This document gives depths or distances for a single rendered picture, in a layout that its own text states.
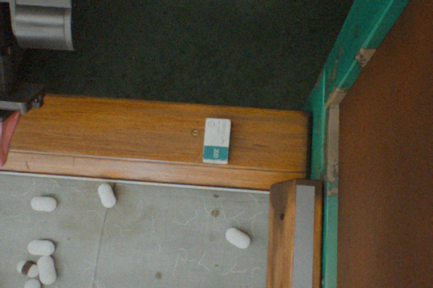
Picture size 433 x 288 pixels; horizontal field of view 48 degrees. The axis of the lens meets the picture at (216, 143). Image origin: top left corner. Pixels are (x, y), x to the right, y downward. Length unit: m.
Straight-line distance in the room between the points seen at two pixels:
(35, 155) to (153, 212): 0.19
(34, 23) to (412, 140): 0.39
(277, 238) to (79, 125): 0.33
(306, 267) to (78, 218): 0.33
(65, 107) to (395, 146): 0.49
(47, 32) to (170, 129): 0.24
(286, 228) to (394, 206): 0.22
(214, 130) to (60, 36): 0.25
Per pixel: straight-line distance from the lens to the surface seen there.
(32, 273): 0.73
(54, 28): 0.55
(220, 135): 0.68
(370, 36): 0.46
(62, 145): 0.73
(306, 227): 0.59
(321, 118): 0.65
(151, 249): 0.71
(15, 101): 0.58
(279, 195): 0.62
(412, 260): 0.36
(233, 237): 0.68
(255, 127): 0.70
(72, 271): 0.73
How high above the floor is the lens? 1.44
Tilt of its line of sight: 75 degrees down
